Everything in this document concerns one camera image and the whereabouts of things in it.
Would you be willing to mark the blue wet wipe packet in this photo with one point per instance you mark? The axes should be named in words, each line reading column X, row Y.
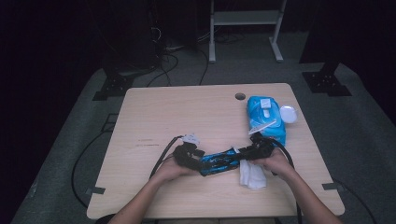
column 269, row 110

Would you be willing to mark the person's left hand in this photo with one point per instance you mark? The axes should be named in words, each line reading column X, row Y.
column 169, row 171

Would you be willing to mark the black stand base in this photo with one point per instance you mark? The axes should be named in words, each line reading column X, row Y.
column 325, row 82
column 113, row 87

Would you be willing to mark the white wet wipe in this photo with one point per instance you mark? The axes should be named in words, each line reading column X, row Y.
column 252, row 175

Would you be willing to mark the person's right hand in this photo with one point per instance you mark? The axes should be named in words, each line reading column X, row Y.
column 277, row 163

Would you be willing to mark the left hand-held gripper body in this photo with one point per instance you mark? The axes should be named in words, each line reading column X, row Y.
column 185, row 154

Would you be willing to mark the white round packet lid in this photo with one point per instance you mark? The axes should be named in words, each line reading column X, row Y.
column 288, row 114

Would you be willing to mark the blue toy car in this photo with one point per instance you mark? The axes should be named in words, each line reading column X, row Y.
column 221, row 161

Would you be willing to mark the white metal stand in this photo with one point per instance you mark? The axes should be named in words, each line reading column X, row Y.
column 246, row 18

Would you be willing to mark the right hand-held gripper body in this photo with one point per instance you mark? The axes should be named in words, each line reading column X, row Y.
column 261, row 146

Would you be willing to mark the grey tape strip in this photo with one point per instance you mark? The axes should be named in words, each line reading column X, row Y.
column 332, row 186
column 95, row 190

